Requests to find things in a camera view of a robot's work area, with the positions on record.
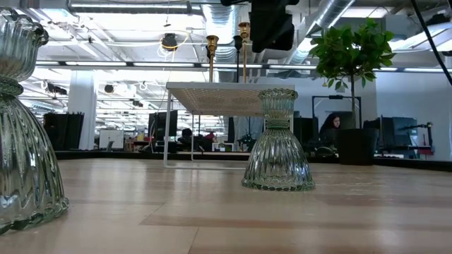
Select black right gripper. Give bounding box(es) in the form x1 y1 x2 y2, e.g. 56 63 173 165
220 0 300 54

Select gold tall candlestick holder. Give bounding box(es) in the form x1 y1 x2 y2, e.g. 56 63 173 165
238 21 251 83
206 35 220 83

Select clear ribbed glass candle holder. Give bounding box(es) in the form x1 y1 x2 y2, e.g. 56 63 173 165
241 87 316 193
0 6 71 236

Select green leafy small tree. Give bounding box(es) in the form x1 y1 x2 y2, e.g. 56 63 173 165
309 17 397 131

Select white perforated metal shelf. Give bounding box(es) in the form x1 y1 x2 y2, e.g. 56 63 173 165
163 81 296 171

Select black plant pot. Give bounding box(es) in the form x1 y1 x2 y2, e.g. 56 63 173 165
333 127 379 167

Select black computer monitor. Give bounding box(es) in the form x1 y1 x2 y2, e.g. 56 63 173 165
148 110 179 142

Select dark wide monitor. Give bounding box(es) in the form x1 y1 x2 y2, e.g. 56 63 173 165
363 116 420 149

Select black cabinets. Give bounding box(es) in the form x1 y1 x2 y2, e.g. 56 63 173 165
37 111 85 152

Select black tube frame stand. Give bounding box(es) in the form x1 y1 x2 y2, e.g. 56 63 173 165
311 95 362 130

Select black ceiling fixture yellow cable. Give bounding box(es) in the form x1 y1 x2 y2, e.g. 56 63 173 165
157 32 191 52

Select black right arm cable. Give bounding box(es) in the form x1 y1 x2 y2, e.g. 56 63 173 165
410 0 452 87

